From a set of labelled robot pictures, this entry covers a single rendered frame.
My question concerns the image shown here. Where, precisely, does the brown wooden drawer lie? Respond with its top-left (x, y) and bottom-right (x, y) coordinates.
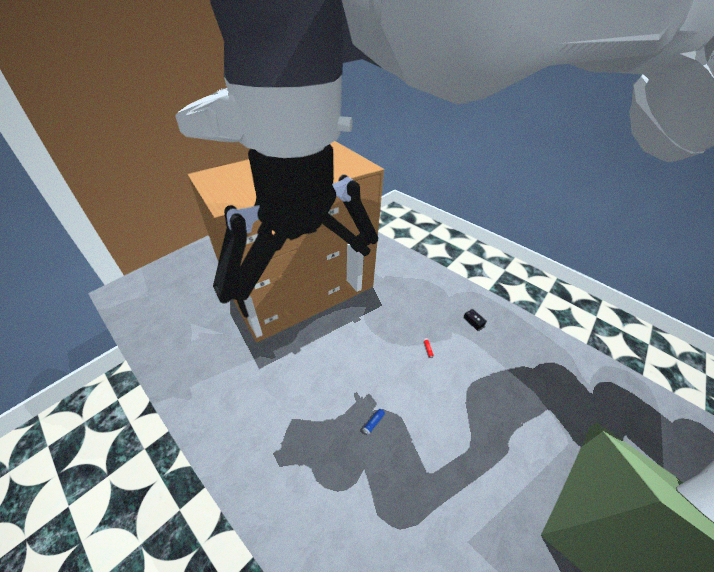
top-left (220, 219), bottom-right (311, 264)
top-left (315, 174), bottom-right (380, 239)
top-left (315, 227), bottom-right (374, 278)
top-left (250, 244), bottom-right (315, 306)
top-left (255, 283), bottom-right (318, 340)
top-left (318, 258), bottom-right (373, 310)

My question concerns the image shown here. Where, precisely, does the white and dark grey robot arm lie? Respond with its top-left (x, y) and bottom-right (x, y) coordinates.
top-left (176, 0), bottom-right (714, 162)

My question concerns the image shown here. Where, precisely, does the brown wooden chest of drawers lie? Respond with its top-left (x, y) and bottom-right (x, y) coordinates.
top-left (188, 141), bottom-right (384, 343)

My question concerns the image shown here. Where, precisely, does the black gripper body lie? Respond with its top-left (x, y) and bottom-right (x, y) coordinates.
top-left (248, 144), bottom-right (336, 240)

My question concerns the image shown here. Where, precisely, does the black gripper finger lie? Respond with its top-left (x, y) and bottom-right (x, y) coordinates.
top-left (213, 205), bottom-right (300, 338)
top-left (309, 174), bottom-right (379, 292)

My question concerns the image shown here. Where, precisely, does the blue aa battery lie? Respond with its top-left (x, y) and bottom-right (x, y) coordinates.
top-left (363, 409), bottom-right (385, 435)

